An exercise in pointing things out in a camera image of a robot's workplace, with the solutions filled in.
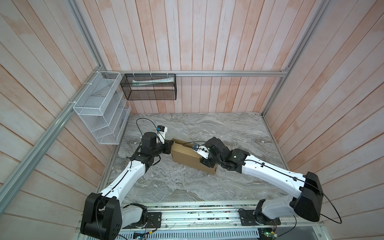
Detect brown cardboard box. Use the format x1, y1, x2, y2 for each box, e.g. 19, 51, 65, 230
171, 139, 218, 174

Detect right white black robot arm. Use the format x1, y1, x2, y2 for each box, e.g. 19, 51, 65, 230
193, 137, 324, 225

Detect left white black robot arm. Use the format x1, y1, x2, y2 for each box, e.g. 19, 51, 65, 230
80, 126, 174, 240

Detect white paper in basket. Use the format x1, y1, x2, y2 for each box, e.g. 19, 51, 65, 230
132, 77, 175, 87

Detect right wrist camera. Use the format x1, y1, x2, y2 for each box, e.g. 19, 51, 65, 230
192, 143, 210, 159

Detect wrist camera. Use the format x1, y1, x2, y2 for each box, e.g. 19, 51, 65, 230
192, 143, 210, 159
157, 125, 168, 144

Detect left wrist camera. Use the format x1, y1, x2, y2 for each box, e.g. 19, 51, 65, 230
157, 125, 168, 144

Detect aluminium frame rail front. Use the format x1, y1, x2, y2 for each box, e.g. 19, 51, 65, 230
74, 200, 325, 233

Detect black wire mesh basket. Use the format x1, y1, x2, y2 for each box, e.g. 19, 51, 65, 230
120, 73, 178, 101

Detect white wire mesh shelf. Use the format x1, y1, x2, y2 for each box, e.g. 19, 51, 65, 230
73, 71, 132, 145

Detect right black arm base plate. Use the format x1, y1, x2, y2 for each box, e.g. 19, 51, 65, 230
238, 209, 281, 227

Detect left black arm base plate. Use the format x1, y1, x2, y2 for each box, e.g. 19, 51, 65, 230
123, 212, 162, 229

